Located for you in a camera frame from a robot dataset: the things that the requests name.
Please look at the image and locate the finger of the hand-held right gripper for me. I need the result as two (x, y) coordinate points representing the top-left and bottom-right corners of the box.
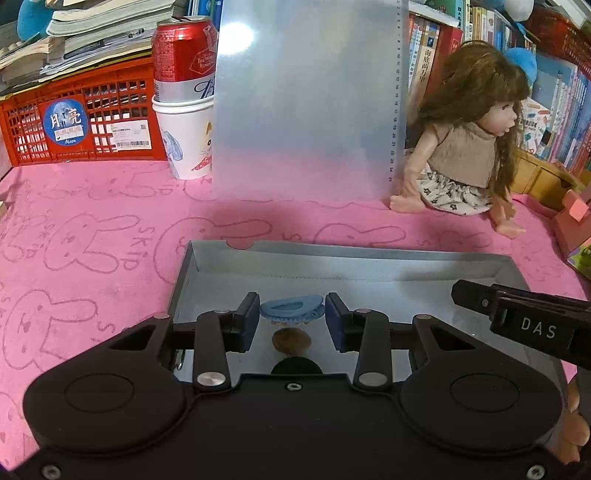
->
(451, 279), (500, 320)

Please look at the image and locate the small brown walnut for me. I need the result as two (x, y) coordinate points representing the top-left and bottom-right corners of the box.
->
(270, 328), (311, 356)

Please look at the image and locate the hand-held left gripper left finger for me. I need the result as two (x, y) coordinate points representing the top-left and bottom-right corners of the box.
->
(74, 292), (260, 393)

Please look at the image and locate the wooden drawer organizer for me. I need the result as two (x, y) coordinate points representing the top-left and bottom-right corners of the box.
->
(510, 147), (585, 211)

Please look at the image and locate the silver cardboard box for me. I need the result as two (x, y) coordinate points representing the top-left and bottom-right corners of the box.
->
(163, 239), (567, 398)

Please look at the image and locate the pink triangular phone stand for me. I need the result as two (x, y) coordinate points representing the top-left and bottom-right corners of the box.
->
(553, 184), (591, 274)

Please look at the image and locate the red mesh basket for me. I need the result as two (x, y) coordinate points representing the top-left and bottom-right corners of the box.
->
(525, 4), (591, 89)

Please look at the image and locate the plain blue hair clip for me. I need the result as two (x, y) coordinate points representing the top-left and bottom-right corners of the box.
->
(259, 295), (324, 326)

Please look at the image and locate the stack of paperback books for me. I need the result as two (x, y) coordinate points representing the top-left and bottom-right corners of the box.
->
(0, 0), (188, 86)

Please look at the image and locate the person's right hand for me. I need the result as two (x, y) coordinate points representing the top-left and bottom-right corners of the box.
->
(549, 378), (591, 465)

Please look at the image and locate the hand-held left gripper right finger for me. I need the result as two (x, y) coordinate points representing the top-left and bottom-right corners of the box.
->
(325, 292), (513, 393)

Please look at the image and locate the red drink can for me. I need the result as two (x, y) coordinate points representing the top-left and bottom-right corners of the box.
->
(152, 16), (218, 103)

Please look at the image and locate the black rimmed lid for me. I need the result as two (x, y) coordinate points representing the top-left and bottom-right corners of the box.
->
(270, 356), (324, 376)

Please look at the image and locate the blue plush ball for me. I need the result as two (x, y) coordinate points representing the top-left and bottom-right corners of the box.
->
(503, 46), (539, 87)

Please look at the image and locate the blue plush toy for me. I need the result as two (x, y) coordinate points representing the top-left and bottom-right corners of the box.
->
(17, 0), (52, 41)

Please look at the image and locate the row of upright books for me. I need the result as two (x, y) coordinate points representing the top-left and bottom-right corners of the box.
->
(409, 0), (591, 171)

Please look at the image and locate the pink bunny-print cloth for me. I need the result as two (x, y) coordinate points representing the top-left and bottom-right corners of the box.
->
(0, 158), (591, 468)

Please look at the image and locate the long-haired doll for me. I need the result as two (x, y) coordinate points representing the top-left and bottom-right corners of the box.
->
(390, 40), (532, 240)

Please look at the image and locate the translucent plastic board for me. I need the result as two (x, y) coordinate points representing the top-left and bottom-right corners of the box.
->
(211, 0), (410, 203)

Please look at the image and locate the red basket with round sticker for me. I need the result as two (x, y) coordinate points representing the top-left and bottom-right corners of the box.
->
(0, 57), (170, 167)

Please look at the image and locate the white paper cup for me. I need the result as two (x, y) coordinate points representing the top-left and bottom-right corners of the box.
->
(151, 95), (216, 181)

